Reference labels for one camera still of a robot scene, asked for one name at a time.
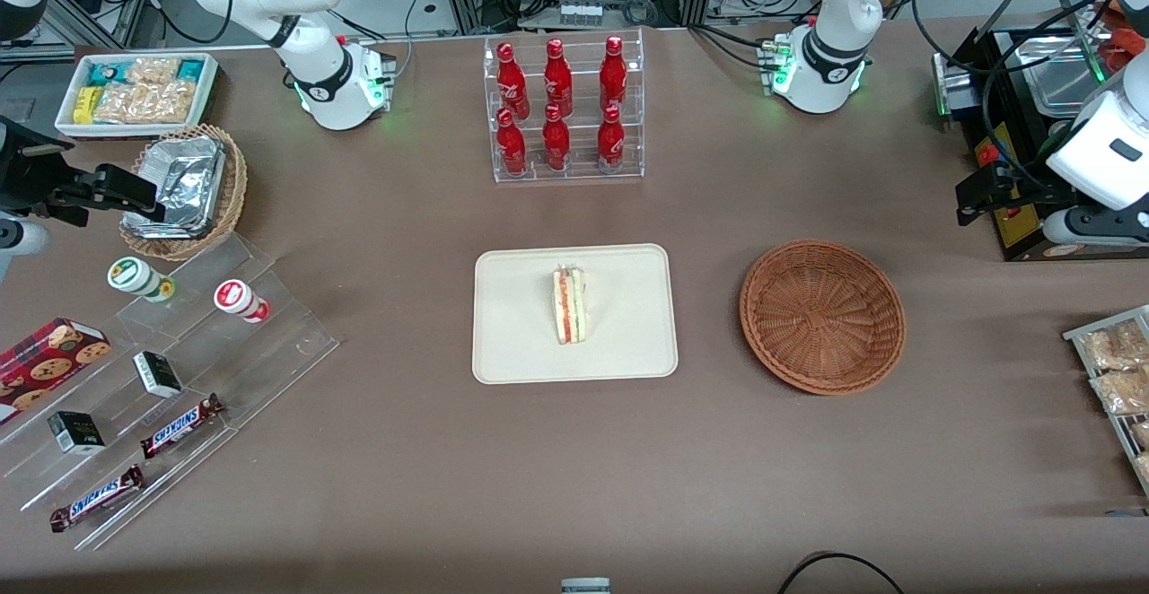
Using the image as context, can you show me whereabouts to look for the clear acrylic stepped stand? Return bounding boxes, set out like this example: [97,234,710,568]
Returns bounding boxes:
[0,233,341,552]

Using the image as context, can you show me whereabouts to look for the cream plastic tray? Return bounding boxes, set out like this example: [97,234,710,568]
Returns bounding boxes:
[472,243,680,386]

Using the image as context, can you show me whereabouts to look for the snickers chocolate bar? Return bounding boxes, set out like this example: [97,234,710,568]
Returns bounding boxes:
[48,464,145,535]
[138,393,226,461]

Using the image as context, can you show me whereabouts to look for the triangle sandwich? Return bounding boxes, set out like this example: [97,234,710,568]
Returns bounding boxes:
[550,264,591,345]

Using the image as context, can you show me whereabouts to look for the red lid snack cup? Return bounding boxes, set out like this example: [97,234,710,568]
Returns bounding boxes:
[213,278,271,325]

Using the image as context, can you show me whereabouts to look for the black floor cable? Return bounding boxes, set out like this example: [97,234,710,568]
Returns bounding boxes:
[776,551,908,594]

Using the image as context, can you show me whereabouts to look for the red cola bottle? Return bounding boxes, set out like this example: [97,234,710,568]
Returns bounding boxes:
[542,103,572,174]
[599,35,628,113]
[496,108,529,178]
[496,41,531,121]
[597,105,627,174]
[544,38,574,118]

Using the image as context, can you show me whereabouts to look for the light wicker basket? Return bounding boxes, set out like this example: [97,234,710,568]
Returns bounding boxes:
[118,123,249,262]

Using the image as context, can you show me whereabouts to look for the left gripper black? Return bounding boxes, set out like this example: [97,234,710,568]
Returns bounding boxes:
[955,163,1048,226]

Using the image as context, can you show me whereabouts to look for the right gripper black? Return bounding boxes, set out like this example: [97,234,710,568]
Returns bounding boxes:
[0,118,169,224]

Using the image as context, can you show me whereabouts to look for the small black box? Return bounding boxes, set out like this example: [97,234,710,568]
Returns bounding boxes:
[132,350,184,400]
[47,410,108,457]

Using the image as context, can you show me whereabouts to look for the tray of wrapped pastries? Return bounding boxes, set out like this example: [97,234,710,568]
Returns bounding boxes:
[1063,304,1149,498]

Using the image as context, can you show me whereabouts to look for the clear acrylic bottle rack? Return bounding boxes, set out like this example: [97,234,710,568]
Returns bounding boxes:
[483,28,646,185]

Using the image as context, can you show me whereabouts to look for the green lid snack cup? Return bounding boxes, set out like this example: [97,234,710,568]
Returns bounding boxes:
[107,256,177,304]

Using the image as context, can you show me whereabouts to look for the red cookie box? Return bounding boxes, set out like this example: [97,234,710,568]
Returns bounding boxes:
[0,317,114,426]

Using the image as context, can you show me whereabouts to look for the white power strip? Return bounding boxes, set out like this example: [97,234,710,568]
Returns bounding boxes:
[555,1,605,29]

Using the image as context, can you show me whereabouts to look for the aluminium foil tray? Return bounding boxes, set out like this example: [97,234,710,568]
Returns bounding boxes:
[123,135,227,240]

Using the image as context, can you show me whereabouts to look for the brown wicker basket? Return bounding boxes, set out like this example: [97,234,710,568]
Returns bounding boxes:
[739,240,908,397]

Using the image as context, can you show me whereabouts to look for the white snack bin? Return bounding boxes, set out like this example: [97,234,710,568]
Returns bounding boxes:
[54,51,222,142]

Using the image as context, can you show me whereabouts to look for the steel pan in warmer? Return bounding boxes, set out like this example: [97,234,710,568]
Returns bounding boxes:
[1022,36,1103,117]

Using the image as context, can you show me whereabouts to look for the small rice cracker bag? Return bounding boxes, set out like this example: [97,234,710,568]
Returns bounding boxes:
[126,57,181,85]

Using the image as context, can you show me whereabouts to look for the large rice cracker bag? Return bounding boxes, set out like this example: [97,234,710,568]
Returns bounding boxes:
[93,81,197,126]

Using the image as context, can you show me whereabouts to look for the black cables on left arm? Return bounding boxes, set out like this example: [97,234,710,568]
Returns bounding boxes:
[911,0,1092,196]

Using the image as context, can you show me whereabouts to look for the black food warmer display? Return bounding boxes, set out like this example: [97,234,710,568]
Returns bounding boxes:
[932,0,1149,263]

